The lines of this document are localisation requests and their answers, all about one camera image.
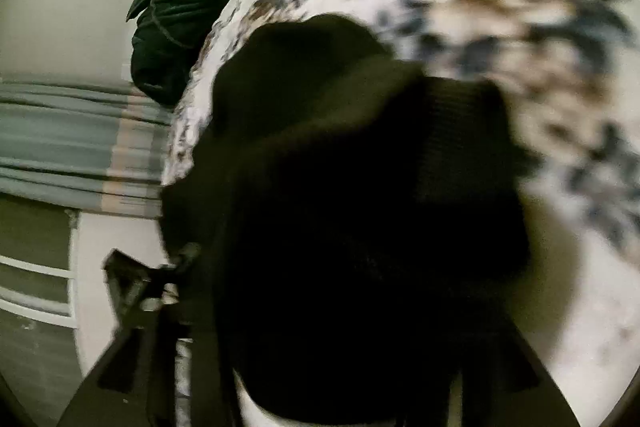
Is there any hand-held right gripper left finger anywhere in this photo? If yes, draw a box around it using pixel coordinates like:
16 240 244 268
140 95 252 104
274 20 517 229
56 243 202 427

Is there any dark small garment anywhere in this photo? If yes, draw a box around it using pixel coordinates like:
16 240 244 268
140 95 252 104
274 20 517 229
160 13 533 427

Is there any grey striped curtain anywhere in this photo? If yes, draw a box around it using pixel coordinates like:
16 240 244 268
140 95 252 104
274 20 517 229
0 78 174 214

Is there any white rack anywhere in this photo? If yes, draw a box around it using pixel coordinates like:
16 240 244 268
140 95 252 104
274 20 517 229
0 253 77 319

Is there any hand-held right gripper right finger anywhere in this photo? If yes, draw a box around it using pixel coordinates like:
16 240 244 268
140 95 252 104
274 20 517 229
449 323 582 427

